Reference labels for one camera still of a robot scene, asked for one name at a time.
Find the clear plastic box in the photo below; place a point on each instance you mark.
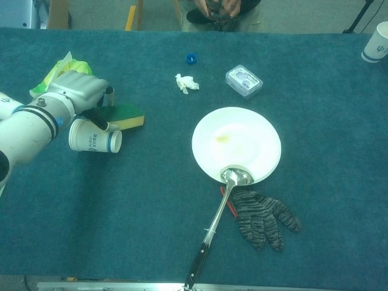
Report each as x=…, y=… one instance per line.
x=244, y=81

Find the white round plate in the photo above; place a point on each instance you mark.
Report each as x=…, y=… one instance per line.
x=242, y=136

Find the wooden chair leg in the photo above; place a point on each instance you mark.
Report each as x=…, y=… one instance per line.
x=178, y=13

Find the aluminium rail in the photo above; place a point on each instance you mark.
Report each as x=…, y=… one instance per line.
x=121, y=286

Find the blue bottle cap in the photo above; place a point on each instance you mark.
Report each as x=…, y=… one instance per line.
x=191, y=58

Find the black phone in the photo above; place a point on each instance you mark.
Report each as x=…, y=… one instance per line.
x=216, y=13

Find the white paper cup blue band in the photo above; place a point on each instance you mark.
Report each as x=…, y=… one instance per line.
x=376, y=42
x=91, y=141
x=6, y=104

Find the green yellow tissue pack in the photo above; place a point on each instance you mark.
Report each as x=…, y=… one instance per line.
x=57, y=68

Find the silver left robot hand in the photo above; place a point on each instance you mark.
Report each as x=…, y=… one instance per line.
x=78, y=89

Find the brown cardboard box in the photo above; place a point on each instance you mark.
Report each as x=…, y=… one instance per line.
x=57, y=15

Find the black tripod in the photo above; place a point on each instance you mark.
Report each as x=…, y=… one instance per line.
x=359, y=16

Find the teal carpet table cover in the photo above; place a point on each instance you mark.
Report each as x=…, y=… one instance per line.
x=121, y=197

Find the crumpled white tissue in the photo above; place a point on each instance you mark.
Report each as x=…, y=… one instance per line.
x=186, y=82

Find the grey blue cabinet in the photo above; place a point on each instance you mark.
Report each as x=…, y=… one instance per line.
x=15, y=12

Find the grey knit work glove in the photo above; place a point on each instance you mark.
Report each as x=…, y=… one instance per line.
x=257, y=212

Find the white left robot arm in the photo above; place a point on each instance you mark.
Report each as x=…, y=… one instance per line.
x=27, y=133

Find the green and yellow sponge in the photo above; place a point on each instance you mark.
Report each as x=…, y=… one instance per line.
x=130, y=113

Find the person seated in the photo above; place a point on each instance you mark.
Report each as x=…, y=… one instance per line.
x=233, y=7

